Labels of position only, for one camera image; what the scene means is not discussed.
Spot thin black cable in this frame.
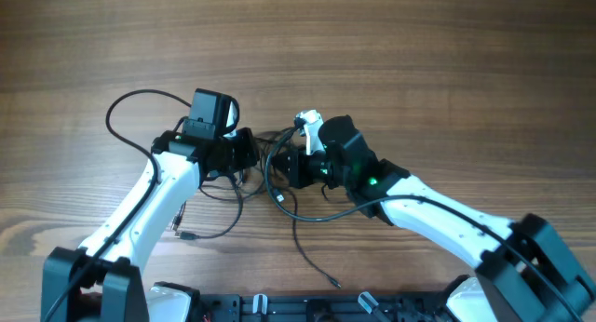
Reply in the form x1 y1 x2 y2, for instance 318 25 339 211
253 130 343 289

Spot black USB cable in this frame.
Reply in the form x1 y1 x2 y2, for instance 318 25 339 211
169 140 288 242

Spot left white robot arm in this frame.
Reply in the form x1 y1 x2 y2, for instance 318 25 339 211
41 88 257 321

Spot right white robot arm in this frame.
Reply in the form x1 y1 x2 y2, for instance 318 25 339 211
264 115 595 321

